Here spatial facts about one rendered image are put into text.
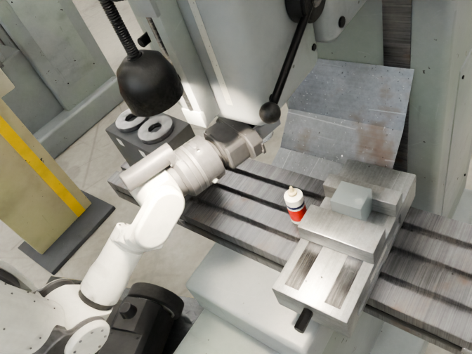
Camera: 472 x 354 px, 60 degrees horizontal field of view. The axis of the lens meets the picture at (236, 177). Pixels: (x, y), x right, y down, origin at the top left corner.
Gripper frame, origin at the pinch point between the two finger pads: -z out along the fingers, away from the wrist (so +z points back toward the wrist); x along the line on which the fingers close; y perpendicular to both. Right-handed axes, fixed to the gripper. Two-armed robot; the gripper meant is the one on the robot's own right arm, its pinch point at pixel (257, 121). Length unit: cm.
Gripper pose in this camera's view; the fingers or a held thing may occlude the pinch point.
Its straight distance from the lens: 76.7
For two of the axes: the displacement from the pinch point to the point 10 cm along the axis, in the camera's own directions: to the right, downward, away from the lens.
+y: 2.7, 6.6, 7.0
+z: -7.8, 5.8, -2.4
